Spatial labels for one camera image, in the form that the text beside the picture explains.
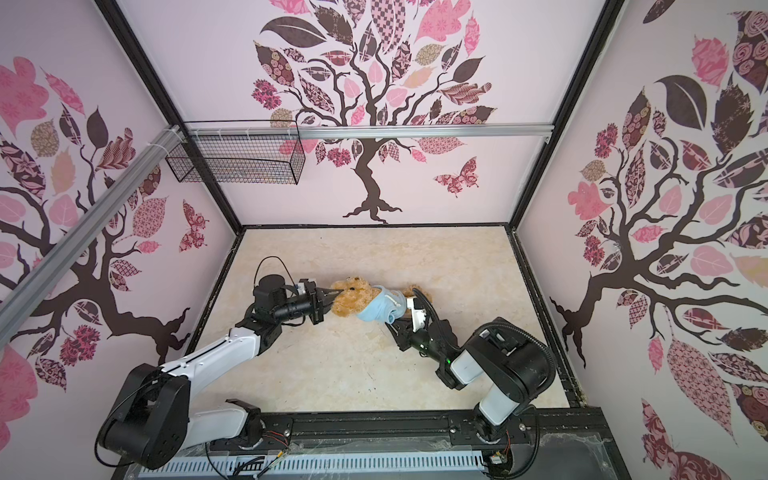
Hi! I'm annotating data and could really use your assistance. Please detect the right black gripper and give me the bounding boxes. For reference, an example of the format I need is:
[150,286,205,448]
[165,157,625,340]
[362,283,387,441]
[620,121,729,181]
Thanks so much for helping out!
[387,316,447,368]

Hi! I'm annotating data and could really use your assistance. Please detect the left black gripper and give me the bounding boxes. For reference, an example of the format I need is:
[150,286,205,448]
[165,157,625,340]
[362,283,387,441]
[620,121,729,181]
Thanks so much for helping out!
[275,281,347,326]

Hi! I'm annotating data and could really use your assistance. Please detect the brown teddy bear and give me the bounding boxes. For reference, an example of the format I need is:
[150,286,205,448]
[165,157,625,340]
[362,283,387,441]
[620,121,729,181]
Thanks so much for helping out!
[331,277,432,319]

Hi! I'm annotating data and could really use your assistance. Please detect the light blue bear shirt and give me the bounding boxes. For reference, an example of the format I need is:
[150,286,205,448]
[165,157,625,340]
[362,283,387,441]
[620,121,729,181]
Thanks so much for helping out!
[356,285,407,324]

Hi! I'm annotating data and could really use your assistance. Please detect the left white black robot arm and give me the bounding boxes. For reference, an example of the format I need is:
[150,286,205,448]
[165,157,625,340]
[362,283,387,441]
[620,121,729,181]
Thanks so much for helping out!
[95,274,340,469]

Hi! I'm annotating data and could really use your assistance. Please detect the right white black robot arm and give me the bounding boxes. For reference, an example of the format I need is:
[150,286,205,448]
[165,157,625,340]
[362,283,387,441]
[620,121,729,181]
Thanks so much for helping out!
[387,317,557,442]

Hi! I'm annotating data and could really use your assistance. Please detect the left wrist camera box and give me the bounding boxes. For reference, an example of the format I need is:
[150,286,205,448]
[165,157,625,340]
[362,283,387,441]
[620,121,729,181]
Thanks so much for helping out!
[296,279,317,298]

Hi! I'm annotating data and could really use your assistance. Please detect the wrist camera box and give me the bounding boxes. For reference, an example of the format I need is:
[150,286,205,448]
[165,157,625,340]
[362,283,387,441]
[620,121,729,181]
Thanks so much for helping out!
[406,297,427,332]
[296,279,317,298]

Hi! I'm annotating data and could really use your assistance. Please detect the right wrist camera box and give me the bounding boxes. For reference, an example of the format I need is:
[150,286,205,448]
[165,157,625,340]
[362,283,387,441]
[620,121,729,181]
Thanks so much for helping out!
[406,297,427,332]

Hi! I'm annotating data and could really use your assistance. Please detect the black corrugated cable hose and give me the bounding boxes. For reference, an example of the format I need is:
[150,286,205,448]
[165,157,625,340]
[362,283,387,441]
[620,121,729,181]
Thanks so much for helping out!
[412,287,558,409]

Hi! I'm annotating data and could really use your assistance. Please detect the thin black camera cable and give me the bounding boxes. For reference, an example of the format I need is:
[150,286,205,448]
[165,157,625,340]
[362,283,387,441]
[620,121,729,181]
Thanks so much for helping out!
[253,256,299,289]

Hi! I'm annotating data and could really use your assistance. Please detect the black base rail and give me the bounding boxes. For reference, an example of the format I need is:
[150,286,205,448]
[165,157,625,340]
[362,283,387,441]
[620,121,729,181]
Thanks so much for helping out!
[128,407,595,452]

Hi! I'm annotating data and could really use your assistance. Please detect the black wire basket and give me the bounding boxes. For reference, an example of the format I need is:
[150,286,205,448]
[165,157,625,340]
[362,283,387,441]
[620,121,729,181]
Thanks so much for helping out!
[165,123,307,185]

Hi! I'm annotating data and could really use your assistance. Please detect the white slotted cable duct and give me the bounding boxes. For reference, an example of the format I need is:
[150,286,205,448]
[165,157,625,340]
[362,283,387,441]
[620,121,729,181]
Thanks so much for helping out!
[126,451,486,479]

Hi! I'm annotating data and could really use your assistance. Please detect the horizontal aluminium rail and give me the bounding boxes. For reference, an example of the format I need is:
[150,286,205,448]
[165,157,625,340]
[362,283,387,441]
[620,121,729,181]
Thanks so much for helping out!
[188,123,554,140]

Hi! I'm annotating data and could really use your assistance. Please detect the diagonal aluminium rail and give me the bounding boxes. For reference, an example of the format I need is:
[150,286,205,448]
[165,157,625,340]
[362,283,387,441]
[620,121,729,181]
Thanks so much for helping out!
[1,125,182,345]

